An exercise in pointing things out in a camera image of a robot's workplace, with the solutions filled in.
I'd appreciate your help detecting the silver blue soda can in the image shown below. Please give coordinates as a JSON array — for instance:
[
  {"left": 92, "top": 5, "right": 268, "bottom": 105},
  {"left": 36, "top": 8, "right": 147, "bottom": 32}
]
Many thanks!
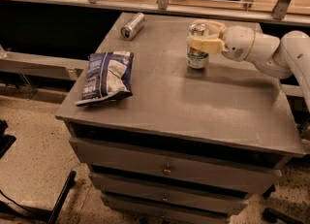
[{"left": 121, "top": 13, "right": 146, "bottom": 41}]

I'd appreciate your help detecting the black caster leg right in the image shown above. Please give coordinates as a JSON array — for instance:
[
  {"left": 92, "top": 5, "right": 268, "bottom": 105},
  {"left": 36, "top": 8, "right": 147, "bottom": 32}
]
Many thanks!
[{"left": 262, "top": 208, "right": 303, "bottom": 224}]

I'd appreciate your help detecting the bottom cabinet drawer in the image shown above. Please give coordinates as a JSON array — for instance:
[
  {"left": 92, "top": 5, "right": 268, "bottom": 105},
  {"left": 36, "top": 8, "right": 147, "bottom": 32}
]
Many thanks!
[{"left": 101, "top": 194, "right": 230, "bottom": 224}]

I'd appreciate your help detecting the blue white chip bag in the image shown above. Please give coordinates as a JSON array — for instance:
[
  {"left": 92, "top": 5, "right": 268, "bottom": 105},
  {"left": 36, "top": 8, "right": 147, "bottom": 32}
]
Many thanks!
[{"left": 75, "top": 51, "right": 134, "bottom": 107}]

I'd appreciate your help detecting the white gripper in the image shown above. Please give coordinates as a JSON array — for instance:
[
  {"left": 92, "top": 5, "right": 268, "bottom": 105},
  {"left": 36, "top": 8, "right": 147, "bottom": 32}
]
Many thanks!
[{"left": 187, "top": 19, "right": 255, "bottom": 62}]

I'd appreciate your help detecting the top cabinet drawer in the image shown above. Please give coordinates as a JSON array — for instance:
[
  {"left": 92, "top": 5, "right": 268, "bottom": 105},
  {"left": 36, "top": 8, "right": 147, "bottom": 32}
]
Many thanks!
[{"left": 70, "top": 137, "right": 281, "bottom": 194}]

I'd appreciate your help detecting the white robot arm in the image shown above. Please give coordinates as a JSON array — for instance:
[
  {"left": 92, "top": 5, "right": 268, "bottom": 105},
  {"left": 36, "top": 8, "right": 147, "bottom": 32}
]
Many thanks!
[{"left": 187, "top": 19, "right": 310, "bottom": 111}]

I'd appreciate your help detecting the middle cabinet drawer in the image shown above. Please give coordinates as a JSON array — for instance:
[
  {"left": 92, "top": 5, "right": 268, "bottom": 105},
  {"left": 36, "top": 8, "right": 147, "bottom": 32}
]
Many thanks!
[{"left": 89, "top": 172, "right": 248, "bottom": 215}]

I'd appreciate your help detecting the cabinet drawer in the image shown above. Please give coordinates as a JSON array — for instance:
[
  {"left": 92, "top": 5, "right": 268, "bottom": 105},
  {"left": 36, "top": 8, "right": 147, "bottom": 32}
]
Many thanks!
[
  {"left": 101, "top": 194, "right": 230, "bottom": 224},
  {"left": 70, "top": 137, "right": 281, "bottom": 194},
  {"left": 89, "top": 172, "right": 248, "bottom": 215}
]

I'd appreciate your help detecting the black chair leg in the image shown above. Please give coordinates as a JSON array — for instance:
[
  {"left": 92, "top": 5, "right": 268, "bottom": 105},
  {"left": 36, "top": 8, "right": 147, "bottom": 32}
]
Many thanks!
[{"left": 47, "top": 171, "right": 77, "bottom": 224}]

